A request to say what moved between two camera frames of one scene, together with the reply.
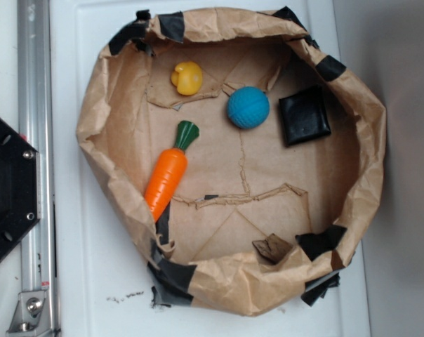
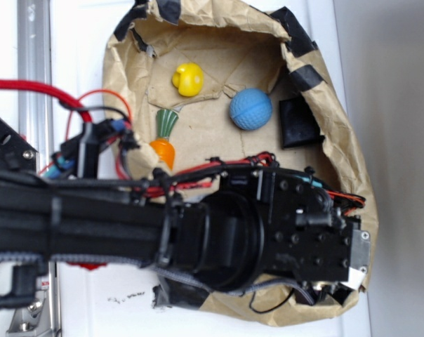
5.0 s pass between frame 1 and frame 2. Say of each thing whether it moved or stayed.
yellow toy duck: stayed
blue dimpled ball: stayed
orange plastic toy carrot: moved
